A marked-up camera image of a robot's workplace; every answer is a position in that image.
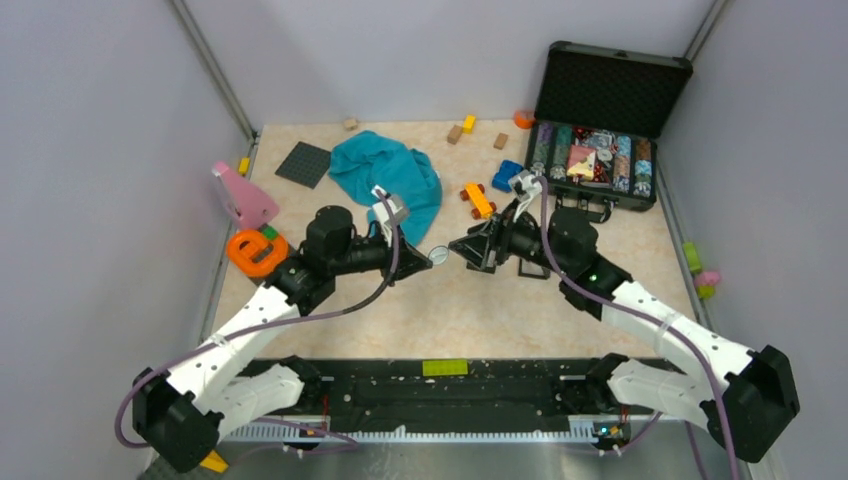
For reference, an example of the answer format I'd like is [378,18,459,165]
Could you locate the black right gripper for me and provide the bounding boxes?
[450,196,572,276]

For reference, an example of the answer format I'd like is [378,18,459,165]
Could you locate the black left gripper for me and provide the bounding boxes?
[331,222,433,287]

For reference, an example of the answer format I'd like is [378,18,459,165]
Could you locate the teal garment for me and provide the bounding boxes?
[328,130,443,246]

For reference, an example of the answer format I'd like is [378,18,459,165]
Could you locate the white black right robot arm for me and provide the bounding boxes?
[449,209,800,463]

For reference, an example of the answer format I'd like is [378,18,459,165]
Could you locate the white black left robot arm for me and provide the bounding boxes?
[121,196,432,473]

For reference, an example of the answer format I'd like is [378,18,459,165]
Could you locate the yellow toy car red wheels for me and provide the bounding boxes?
[459,183,497,220]

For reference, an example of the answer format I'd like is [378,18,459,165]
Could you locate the blue toy car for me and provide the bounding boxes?
[491,159,523,193]

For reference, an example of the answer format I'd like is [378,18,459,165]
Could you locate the green label strip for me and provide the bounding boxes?
[421,359,469,377]

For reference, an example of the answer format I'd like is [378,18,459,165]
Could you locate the tan wooden block right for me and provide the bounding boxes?
[493,133,509,150]

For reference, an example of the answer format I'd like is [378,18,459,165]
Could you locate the tan wooden block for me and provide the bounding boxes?
[493,133,509,150]
[446,125,463,145]

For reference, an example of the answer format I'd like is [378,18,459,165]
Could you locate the tan wooden block left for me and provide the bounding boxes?
[446,125,463,145]

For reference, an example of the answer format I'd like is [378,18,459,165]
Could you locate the yellow wooden block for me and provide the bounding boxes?
[461,115,476,134]

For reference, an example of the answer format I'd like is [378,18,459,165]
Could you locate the orange tape roll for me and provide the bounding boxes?
[513,110,535,130]

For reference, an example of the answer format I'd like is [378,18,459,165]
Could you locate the black lego baseplate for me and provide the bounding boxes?
[275,141,331,189]

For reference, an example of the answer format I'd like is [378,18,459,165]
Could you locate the small beige letter cube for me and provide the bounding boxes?
[343,118,359,131]

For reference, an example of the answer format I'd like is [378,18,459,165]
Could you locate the orange plastic toy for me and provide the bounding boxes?
[225,225,291,280]

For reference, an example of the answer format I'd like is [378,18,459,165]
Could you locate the pink plastic toy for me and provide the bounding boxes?
[212,162,280,230]

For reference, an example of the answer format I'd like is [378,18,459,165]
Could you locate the black poker chip case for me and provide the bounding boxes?
[524,41,694,223]

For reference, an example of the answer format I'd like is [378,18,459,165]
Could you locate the green pink toy pile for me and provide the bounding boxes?
[681,242,722,300]

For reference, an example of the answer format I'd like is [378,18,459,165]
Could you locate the yellow wedge block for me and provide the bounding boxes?
[199,451,229,474]

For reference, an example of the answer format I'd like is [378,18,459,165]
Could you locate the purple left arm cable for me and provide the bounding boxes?
[114,192,402,458]

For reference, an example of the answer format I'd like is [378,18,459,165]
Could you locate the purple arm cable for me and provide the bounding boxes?
[114,192,402,458]
[533,175,743,480]

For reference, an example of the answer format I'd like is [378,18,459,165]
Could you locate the black folded frame stand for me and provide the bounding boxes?
[517,258,551,280]

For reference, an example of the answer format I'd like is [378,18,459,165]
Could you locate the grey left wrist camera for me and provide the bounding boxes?
[371,185,410,228]

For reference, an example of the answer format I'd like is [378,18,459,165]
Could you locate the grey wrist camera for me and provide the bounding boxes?
[371,185,410,228]
[508,170,543,212]

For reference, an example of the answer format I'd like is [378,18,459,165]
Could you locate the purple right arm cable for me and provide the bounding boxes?
[533,175,743,480]

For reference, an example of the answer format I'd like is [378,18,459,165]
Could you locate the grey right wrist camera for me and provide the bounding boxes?
[508,170,543,212]

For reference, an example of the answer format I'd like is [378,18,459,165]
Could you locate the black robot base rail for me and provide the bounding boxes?
[281,359,645,434]

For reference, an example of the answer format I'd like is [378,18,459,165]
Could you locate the small yellow block at wall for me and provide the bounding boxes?
[238,157,251,177]

